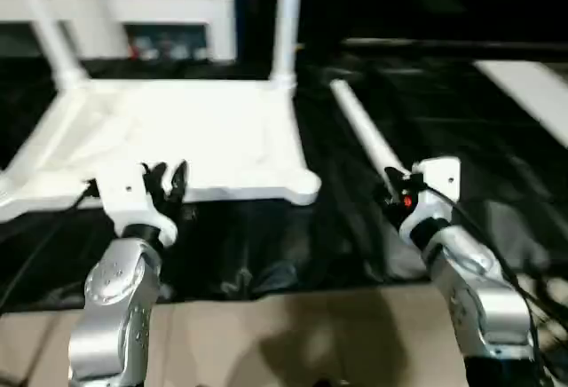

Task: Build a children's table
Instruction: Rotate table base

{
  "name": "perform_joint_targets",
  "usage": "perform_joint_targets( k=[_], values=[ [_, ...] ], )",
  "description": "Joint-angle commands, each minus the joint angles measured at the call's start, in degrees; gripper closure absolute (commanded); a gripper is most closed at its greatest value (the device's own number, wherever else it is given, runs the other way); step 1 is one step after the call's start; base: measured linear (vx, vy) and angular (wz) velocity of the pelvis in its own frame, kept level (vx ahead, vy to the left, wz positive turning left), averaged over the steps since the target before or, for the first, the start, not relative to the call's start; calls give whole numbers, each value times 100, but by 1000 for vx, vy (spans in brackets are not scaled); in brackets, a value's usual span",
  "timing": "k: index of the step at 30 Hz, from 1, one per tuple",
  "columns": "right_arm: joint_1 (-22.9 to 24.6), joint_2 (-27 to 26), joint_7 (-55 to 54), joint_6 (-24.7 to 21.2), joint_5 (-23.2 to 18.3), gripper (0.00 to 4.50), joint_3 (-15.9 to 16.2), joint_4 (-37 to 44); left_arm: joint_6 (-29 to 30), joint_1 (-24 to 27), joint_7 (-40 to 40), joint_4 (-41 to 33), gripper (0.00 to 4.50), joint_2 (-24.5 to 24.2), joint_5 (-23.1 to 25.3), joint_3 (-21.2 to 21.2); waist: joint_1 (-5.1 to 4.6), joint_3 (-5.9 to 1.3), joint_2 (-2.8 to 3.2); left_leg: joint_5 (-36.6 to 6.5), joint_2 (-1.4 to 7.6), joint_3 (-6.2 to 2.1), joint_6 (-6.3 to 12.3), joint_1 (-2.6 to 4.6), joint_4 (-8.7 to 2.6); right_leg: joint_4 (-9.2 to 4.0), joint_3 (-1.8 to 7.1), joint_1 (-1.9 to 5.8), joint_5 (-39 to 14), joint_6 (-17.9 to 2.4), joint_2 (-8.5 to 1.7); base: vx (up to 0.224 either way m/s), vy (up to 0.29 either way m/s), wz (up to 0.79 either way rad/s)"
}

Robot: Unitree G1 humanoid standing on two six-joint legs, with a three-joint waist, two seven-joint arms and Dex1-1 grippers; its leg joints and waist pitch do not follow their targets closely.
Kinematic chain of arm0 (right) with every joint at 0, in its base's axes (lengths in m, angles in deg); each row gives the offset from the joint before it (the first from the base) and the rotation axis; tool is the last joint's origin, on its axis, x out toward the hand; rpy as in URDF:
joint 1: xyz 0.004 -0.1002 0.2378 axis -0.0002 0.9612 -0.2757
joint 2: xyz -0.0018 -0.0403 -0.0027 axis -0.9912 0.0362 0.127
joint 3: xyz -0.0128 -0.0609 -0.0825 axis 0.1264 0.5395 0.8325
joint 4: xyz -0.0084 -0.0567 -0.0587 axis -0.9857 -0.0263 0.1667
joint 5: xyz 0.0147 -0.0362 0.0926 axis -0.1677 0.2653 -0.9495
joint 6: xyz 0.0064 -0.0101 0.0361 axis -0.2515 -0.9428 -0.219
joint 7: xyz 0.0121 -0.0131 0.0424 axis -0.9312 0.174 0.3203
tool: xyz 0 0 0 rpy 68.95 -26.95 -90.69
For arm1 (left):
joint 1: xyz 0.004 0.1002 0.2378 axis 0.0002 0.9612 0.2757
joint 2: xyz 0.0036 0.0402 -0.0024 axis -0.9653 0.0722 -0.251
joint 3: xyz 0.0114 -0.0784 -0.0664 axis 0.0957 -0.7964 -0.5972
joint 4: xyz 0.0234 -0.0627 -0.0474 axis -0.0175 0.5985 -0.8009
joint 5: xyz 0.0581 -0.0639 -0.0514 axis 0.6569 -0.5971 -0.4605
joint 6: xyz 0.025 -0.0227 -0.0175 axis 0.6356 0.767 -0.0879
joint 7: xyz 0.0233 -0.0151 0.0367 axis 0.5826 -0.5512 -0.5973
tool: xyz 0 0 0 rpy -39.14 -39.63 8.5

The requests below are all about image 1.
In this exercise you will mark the white plastic table leg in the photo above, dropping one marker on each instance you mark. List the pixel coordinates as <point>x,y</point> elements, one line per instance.
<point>286,27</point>
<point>364,125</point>
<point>53,41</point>

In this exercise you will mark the black plastic mat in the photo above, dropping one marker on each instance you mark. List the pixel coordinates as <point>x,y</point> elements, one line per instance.
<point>466,138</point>

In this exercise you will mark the white flat board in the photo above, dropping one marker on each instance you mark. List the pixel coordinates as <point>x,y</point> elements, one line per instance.
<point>528,94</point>

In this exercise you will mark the white cabinet with glass doors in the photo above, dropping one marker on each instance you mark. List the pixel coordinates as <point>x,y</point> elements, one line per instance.
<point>168,5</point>

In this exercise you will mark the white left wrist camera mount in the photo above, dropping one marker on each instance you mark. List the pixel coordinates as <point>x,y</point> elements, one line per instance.
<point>126,196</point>

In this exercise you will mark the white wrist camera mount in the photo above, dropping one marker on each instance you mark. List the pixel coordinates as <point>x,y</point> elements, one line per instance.
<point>126,196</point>
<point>437,174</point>

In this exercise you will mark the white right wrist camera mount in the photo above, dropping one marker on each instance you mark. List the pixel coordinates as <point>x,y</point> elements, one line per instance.
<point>437,174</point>

